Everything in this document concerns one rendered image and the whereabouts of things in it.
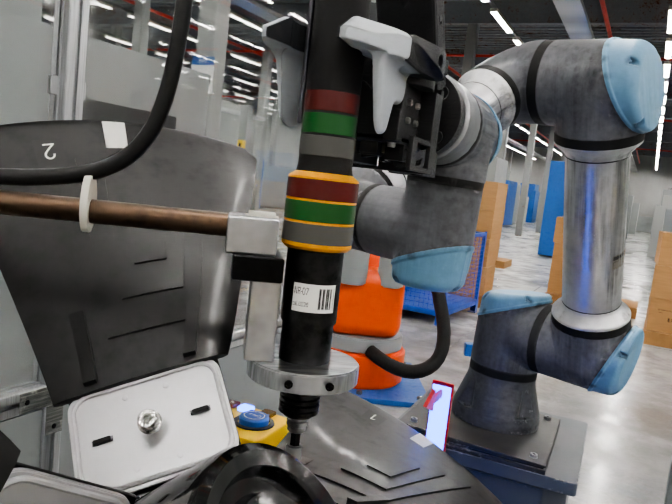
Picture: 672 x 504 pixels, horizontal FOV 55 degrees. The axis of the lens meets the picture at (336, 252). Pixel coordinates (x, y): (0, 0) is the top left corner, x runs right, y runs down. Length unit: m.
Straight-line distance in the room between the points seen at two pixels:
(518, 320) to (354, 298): 3.24
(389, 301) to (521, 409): 3.21
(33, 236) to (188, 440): 0.18
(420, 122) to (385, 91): 0.09
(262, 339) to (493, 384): 0.78
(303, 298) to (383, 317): 3.96
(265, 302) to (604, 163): 0.64
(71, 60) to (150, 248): 0.76
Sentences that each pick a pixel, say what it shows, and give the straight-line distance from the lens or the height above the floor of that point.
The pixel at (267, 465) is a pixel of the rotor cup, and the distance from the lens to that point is 0.35.
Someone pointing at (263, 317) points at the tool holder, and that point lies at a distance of 0.39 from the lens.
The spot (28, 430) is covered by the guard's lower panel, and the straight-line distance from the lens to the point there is 1.25.
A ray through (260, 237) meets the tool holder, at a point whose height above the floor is 1.37.
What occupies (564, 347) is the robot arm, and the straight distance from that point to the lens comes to 1.07.
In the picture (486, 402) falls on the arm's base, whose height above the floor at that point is 1.06.
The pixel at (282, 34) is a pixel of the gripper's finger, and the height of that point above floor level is 1.48.
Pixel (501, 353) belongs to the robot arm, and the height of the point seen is 1.15.
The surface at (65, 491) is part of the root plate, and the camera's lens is 0.31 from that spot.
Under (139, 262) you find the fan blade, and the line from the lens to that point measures 0.45.
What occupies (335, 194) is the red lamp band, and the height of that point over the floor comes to 1.40.
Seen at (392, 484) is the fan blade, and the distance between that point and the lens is 0.52.
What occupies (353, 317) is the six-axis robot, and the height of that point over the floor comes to 0.51.
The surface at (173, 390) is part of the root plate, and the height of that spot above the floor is 1.27.
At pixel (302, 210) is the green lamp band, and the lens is 0.38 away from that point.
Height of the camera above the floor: 1.40
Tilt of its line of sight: 6 degrees down
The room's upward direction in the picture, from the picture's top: 6 degrees clockwise
